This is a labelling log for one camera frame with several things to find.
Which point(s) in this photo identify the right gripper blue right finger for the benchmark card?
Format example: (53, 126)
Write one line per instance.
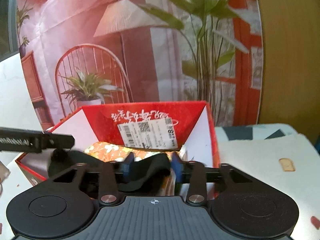
(177, 164)

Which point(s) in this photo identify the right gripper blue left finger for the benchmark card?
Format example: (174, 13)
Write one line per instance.
(126, 166)

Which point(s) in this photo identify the black soft cloth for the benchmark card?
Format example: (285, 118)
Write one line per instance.
(146, 176)

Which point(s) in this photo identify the orange floral oven mitt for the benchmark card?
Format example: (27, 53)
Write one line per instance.
(105, 151)

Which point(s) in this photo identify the printed living room backdrop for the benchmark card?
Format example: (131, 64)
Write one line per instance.
(81, 52)

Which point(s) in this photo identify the red strawberry cardboard box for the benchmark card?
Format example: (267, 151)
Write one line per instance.
(184, 127)

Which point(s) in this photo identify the dark window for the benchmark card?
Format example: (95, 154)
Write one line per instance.
(8, 29)

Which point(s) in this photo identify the wooden wall panel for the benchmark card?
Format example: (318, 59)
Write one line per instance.
(291, 72)

